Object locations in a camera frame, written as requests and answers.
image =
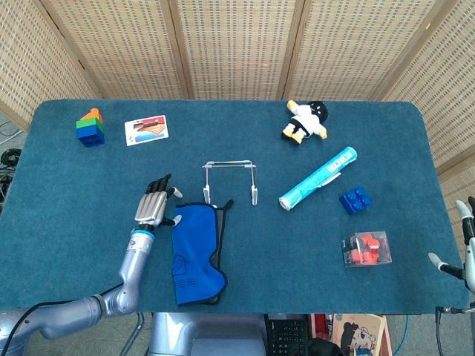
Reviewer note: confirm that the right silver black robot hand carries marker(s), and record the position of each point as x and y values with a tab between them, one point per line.
469	259

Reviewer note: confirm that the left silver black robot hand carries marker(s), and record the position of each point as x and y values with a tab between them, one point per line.
151	207

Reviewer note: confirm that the blue and grey cloth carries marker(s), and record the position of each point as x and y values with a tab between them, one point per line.
194	252

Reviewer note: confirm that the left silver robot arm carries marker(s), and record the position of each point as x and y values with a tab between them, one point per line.
130	274

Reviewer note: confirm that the teal carpet table mat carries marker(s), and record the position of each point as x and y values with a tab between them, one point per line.
74	207

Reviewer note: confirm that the illustrated picture card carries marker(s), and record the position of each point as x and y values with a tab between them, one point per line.
146	130

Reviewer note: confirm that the blue building block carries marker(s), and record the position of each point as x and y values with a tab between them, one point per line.
91	138

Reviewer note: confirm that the clear box with red pieces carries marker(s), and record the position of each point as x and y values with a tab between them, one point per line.
365	249

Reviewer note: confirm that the green building block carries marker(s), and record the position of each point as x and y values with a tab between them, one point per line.
89	123

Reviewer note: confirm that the orange building block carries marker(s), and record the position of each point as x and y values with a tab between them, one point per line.
93	114

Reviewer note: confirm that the blue four-stud toy brick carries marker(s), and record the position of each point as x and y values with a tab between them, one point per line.
355	202

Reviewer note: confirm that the cartoon printed wooden board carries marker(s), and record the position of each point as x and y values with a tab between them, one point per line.
358	333

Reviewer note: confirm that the grey robot torso base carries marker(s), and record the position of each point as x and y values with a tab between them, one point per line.
208	333

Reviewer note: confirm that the light blue wrap roll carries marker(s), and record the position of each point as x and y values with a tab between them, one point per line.
315	180

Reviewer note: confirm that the plush doll in white robe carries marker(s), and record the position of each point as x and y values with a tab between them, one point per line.
306	120

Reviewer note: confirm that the woven bamboo folding screen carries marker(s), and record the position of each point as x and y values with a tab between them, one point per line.
237	44

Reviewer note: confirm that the black keyboard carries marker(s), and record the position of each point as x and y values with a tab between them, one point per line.
287	335

